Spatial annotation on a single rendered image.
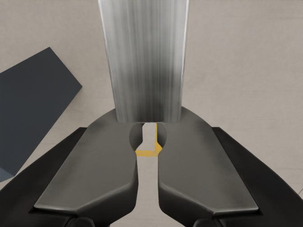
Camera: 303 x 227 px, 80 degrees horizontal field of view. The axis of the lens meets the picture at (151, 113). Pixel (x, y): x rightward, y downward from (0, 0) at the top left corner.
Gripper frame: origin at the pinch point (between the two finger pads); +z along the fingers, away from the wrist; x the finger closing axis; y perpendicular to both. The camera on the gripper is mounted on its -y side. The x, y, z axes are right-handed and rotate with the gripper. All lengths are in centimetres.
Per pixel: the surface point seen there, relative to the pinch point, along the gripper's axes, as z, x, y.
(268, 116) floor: 85, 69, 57
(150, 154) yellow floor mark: 87, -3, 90
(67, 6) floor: 83, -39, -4
